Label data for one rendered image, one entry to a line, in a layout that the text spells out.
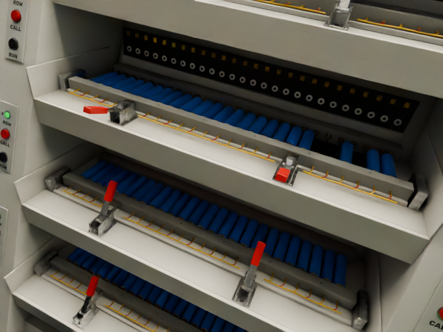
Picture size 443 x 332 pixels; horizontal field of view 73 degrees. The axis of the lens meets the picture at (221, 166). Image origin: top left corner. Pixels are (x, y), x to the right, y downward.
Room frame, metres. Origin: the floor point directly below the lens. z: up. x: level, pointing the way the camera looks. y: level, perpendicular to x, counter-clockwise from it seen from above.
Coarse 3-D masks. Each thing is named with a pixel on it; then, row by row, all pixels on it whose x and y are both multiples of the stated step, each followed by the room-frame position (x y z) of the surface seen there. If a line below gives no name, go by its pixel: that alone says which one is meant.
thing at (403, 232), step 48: (48, 96) 0.50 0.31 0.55; (240, 96) 0.57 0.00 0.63; (144, 144) 0.43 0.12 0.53; (192, 144) 0.43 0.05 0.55; (336, 144) 0.51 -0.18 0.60; (240, 192) 0.40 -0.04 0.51; (288, 192) 0.37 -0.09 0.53; (336, 192) 0.38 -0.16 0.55; (432, 192) 0.37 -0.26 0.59; (384, 240) 0.35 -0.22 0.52
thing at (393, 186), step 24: (96, 96) 0.50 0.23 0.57; (120, 96) 0.49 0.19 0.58; (168, 120) 0.47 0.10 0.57; (192, 120) 0.46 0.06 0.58; (240, 144) 0.44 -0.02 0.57; (264, 144) 0.43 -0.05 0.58; (288, 144) 0.43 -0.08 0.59; (312, 168) 0.40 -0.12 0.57; (336, 168) 0.40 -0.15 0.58; (360, 168) 0.40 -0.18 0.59; (384, 192) 0.39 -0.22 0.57; (408, 192) 0.38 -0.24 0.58
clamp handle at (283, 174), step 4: (288, 160) 0.38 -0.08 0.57; (292, 160) 0.38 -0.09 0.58; (288, 164) 0.38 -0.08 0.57; (280, 168) 0.35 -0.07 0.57; (284, 168) 0.36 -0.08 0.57; (288, 168) 0.37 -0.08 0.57; (280, 172) 0.33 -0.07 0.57; (284, 172) 0.33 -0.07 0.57; (288, 172) 0.34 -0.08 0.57; (276, 176) 0.32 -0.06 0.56; (280, 176) 0.32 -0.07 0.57; (284, 176) 0.32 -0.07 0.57; (288, 176) 0.34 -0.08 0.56; (280, 180) 0.32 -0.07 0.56; (284, 180) 0.32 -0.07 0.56
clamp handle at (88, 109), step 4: (120, 104) 0.45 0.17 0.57; (84, 108) 0.39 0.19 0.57; (88, 108) 0.39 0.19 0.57; (92, 108) 0.39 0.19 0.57; (96, 108) 0.40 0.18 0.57; (100, 108) 0.40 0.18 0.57; (104, 108) 0.41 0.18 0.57; (108, 108) 0.43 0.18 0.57; (112, 108) 0.44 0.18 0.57; (116, 108) 0.45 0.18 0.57; (120, 108) 0.45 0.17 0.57; (84, 112) 0.39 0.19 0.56; (88, 112) 0.38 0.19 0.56; (92, 112) 0.39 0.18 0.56; (96, 112) 0.40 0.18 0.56; (100, 112) 0.40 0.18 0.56; (104, 112) 0.41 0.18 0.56
